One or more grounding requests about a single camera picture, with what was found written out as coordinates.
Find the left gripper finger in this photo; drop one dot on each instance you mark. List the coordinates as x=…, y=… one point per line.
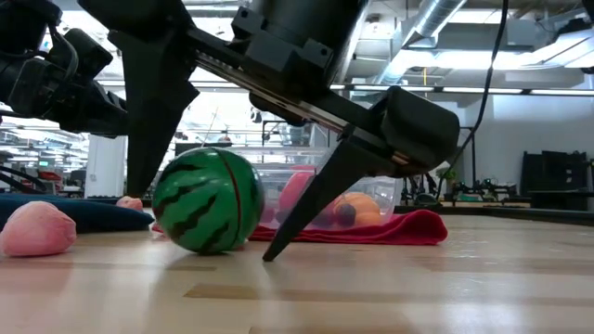
x=93, y=116
x=88, y=53

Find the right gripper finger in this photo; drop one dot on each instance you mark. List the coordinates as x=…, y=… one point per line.
x=153, y=102
x=325, y=199

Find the red bell pepper toy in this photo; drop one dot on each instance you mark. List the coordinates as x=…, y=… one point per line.
x=294, y=190

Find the orange toy pepper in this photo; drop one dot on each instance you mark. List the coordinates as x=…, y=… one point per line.
x=366, y=206

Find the pink toy garlic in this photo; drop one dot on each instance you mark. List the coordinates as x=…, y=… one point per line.
x=37, y=229
x=130, y=203

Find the green toy watermelon ball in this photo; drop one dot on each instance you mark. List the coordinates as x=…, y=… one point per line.
x=204, y=204

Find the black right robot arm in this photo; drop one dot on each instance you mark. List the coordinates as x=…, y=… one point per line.
x=315, y=18

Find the clear plastic tupperware container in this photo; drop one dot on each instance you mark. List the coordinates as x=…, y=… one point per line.
x=380, y=195

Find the white building pillar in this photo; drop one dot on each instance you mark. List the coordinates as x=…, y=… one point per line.
x=107, y=167

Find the red cloth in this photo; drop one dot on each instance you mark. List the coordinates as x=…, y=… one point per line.
x=408, y=229

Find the navy blue cloth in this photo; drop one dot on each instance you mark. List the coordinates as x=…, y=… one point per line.
x=102, y=220

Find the small background green plant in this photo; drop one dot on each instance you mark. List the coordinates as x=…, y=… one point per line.
x=448, y=175

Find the background black robot arms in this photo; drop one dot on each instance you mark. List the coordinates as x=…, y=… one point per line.
x=482, y=190

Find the long ceiling light strip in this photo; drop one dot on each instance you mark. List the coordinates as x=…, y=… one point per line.
x=482, y=90

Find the black background cabinet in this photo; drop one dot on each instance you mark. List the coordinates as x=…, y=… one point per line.
x=552, y=176

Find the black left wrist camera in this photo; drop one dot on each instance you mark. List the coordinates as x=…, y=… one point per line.
x=23, y=14

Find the black metal stand frame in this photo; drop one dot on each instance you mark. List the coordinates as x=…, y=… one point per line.
x=473, y=158

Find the silver ceiling duct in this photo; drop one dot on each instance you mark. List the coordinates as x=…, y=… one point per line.
x=431, y=18

